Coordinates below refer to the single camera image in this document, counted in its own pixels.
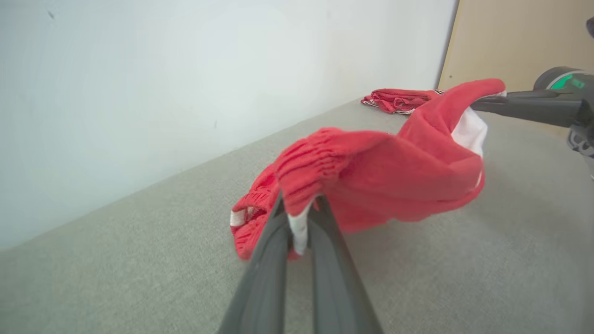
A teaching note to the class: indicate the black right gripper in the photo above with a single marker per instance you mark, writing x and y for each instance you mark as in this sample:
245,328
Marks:
582,93

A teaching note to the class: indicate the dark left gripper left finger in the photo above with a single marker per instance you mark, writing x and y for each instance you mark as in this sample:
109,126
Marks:
264,287

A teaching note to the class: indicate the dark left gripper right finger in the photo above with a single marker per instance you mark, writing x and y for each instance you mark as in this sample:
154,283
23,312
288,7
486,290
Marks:
336,287

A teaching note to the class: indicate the red shorts with white stripe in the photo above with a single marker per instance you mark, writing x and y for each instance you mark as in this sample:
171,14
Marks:
394,181

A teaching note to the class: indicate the red jersey with number 23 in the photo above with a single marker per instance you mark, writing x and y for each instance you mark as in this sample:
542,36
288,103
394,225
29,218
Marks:
399,99

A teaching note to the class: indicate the beige wooden panel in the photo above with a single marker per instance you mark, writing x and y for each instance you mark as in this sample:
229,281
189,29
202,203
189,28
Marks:
510,37

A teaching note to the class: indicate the grey fabric sofa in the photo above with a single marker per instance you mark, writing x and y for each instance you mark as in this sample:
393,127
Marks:
139,260

